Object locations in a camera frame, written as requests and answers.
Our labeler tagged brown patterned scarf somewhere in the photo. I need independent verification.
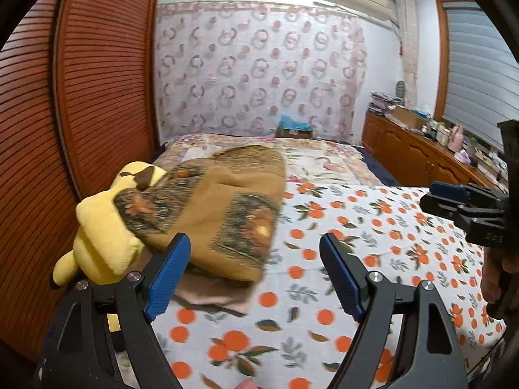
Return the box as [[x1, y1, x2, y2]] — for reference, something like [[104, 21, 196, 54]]
[[115, 157, 286, 283]]

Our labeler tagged person's right hand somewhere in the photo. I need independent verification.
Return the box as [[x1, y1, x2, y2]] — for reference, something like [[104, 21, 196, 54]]
[[480, 248, 518, 304]]

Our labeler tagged pink jug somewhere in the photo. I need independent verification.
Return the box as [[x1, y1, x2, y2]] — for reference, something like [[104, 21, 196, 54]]
[[447, 125, 464, 153]]

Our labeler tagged wooden sideboard cabinet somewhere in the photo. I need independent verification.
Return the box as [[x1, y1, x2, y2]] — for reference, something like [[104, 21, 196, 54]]
[[362, 112, 495, 189]]

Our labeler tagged navy blue blanket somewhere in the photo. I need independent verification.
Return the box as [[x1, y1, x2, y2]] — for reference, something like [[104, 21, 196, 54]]
[[356, 146, 400, 186]]

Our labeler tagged yellow plush toy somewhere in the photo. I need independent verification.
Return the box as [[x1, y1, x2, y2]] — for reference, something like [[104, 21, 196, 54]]
[[52, 162, 165, 286]]

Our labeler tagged cardboard box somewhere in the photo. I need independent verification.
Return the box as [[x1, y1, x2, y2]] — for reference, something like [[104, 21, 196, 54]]
[[386, 106, 428, 130]]

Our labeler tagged beige folded cloth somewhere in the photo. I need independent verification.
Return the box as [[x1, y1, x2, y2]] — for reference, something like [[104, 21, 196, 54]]
[[174, 271, 257, 315]]

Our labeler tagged grey window blind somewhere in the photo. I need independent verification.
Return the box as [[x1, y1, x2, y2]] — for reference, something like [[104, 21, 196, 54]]
[[442, 1, 519, 151]]

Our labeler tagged orange print bed sheet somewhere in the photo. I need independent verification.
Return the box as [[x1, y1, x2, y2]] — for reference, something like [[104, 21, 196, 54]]
[[115, 182, 508, 389]]

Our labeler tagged floral quilt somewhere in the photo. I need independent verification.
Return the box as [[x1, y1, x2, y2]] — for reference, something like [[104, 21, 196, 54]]
[[155, 134, 382, 186]]

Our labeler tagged blue item at headboard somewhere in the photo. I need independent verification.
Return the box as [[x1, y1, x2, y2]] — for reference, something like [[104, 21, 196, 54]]
[[275, 115, 313, 139]]

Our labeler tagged wooden louvered wardrobe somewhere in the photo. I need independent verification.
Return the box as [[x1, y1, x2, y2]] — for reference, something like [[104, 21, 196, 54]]
[[1, 0, 158, 360]]

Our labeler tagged circle pattern wall curtain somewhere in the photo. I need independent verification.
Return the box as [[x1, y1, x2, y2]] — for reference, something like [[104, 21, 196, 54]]
[[154, 1, 367, 141]]

